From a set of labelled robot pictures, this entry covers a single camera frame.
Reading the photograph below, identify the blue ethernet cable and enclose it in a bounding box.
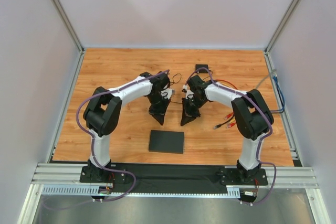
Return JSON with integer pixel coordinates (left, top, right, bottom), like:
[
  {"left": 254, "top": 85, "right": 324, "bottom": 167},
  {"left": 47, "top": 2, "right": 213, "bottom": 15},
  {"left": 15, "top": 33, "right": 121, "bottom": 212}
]
[{"left": 271, "top": 73, "right": 286, "bottom": 112}]

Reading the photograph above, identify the grey ethernet cable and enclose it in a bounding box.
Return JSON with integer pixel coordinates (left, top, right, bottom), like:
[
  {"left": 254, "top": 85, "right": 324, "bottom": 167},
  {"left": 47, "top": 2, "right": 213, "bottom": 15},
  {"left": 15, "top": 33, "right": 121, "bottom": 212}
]
[{"left": 254, "top": 69, "right": 278, "bottom": 90}]

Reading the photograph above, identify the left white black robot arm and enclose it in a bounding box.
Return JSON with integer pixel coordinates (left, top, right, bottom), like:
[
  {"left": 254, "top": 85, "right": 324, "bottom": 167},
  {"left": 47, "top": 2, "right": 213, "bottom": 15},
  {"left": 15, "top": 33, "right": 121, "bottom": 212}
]
[{"left": 76, "top": 70, "right": 173, "bottom": 173}]

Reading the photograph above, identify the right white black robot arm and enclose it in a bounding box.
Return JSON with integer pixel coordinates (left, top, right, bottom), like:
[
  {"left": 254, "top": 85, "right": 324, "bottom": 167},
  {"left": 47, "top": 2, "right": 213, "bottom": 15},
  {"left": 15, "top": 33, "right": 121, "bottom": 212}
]
[{"left": 181, "top": 76, "right": 274, "bottom": 180}]

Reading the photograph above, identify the black power adapter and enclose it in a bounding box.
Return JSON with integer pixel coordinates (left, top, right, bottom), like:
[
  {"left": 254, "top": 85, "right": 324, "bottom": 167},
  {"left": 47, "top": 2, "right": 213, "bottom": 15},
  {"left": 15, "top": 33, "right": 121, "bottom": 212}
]
[{"left": 195, "top": 64, "right": 209, "bottom": 72}]

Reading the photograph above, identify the black cloth strip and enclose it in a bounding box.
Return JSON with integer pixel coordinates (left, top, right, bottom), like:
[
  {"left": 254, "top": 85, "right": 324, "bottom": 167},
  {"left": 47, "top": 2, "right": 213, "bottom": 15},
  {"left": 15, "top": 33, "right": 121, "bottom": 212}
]
[{"left": 111, "top": 163, "right": 226, "bottom": 192}]

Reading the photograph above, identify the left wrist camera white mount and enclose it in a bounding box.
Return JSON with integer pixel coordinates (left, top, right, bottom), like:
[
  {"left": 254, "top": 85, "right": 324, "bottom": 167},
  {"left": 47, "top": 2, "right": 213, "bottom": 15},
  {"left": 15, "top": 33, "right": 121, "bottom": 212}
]
[{"left": 161, "top": 88, "right": 175, "bottom": 100}]

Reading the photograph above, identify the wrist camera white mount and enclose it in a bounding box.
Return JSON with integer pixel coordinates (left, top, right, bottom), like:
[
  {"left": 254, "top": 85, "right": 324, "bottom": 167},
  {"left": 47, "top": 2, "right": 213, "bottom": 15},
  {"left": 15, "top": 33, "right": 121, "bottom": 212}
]
[
  {"left": 161, "top": 88, "right": 175, "bottom": 100},
  {"left": 182, "top": 84, "right": 194, "bottom": 100}
]

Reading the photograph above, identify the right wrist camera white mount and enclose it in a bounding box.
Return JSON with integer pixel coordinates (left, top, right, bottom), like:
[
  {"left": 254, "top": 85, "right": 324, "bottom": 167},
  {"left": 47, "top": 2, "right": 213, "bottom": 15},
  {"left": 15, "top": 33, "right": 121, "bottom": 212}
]
[{"left": 182, "top": 84, "right": 194, "bottom": 100}]

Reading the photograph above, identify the black network switch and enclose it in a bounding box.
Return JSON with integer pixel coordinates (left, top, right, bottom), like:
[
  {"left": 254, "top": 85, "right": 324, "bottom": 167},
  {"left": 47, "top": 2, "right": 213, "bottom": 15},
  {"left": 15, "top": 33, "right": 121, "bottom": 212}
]
[{"left": 149, "top": 130, "right": 184, "bottom": 154}]

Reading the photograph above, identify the red ethernet cable loose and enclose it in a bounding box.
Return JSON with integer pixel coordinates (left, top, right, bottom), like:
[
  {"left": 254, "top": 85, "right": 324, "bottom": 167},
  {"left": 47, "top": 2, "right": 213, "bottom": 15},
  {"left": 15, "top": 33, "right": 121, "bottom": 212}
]
[{"left": 215, "top": 79, "right": 237, "bottom": 120}]

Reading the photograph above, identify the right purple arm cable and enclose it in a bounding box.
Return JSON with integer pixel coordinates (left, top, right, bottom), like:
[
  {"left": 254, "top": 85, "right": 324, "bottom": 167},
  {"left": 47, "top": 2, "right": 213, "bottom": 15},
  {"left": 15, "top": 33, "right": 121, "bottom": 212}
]
[{"left": 185, "top": 68, "right": 277, "bottom": 206}]

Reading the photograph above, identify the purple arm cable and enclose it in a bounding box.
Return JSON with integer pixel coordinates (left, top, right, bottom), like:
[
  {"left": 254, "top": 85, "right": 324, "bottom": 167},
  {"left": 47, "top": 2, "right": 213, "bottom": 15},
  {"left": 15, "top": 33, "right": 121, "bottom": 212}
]
[
  {"left": 41, "top": 69, "right": 171, "bottom": 210},
  {"left": 185, "top": 68, "right": 277, "bottom": 206}
]

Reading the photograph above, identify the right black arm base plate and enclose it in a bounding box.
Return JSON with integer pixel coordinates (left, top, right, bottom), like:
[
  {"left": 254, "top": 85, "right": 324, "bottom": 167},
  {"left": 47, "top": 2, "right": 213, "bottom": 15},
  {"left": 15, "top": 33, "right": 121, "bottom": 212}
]
[{"left": 216, "top": 166, "right": 268, "bottom": 186}]

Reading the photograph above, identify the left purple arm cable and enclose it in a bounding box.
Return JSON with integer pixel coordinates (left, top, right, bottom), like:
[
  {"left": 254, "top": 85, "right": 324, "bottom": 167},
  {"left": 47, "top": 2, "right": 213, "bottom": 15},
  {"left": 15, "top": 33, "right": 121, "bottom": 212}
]
[{"left": 41, "top": 69, "right": 171, "bottom": 210}]

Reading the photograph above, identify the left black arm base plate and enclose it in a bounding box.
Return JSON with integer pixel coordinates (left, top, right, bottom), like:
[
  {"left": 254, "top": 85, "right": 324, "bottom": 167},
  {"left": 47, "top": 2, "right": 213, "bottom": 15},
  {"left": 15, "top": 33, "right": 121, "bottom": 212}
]
[{"left": 79, "top": 163, "right": 133, "bottom": 184}]

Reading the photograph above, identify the grey slotted cable duct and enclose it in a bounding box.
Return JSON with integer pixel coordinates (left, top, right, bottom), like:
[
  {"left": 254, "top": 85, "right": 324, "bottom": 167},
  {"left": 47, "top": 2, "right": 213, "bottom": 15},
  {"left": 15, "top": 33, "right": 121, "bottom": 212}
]
[{"left": 41, "top": 185, "right": 257, "bottom": 198}]

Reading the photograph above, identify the aluminium front rail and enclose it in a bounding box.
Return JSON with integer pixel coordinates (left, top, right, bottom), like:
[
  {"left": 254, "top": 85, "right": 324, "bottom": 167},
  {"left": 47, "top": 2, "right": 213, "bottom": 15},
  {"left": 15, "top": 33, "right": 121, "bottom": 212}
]
[{"left": 32, "top": 163, "right": 318, "bottom": 188}]

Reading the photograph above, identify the left aluminium frame post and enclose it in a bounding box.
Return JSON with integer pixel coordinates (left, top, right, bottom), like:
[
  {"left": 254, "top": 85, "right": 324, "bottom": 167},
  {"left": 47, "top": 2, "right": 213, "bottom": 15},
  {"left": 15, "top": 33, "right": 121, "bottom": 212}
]
[{"left": 51, "top": 0, "right": 85, "bottom": 52}]

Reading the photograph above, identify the aluminium frame post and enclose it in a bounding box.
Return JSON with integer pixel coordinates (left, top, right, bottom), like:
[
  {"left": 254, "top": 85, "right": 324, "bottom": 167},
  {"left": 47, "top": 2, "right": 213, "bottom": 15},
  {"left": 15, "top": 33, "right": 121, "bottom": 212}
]
[
  {"left": 51, "top": 0, "right": 85, "bottom": 52},
  {"left": 264, "top": 0, "right": 301, "bottom": 54}
]

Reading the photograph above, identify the right aluminium frame post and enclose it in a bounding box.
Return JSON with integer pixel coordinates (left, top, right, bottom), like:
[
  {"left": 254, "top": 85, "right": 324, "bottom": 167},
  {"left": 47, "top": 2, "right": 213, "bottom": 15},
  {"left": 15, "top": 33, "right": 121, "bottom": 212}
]
[{"left": 264, "top": 0, "right": 301, "bottom": 54}]

